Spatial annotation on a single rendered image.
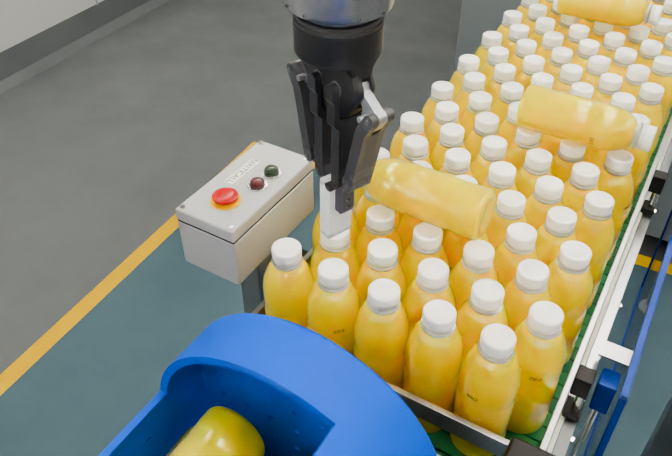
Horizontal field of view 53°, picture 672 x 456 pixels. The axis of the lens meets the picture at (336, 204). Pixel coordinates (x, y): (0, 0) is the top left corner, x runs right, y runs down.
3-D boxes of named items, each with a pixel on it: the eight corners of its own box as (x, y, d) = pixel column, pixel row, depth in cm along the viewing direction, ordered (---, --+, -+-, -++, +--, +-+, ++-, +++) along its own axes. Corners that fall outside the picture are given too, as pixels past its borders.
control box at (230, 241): (184, 261, 99) (173, 206, 93) (264, 190, 112) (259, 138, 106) (239, 286, 95) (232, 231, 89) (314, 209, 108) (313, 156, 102)
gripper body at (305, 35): (271, 2, 56) (276, 100, 61) (332, 38, 50) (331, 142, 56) (343, -18, 59) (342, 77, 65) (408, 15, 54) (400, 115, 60)
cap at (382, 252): (374, 270, 86) (375, 260, 85) (362, 250, 89) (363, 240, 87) (402, 262, 87) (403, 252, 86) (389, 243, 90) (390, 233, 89)
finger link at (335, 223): (348, 170, 66) (353, 174, 66) (347, 224, 70) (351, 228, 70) (323, 181, 65) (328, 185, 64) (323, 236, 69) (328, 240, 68)
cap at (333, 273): (315, 268, 86) (314, 258, 85) (344, 264, 87) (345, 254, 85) (320, 290, 83) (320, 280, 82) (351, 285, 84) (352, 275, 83)
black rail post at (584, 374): (561, 415, 90) (574, 378, 85) (567, 399, 92) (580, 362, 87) (577, 423, 89) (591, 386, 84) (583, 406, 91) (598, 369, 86)
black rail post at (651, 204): (639, 211, 124) (652, 176, 119) (643, 203, 126) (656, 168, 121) (652, 215, 123) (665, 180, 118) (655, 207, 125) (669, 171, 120)
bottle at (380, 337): (390, 420, 90) (398, 327, 78) (343, 399, 92) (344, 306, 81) (411, 381, 95) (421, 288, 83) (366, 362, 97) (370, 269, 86)
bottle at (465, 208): (472, 242, 84) (344, 194, 91) (484, 242, 90) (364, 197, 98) (491, 188, 83) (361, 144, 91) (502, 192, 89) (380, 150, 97)
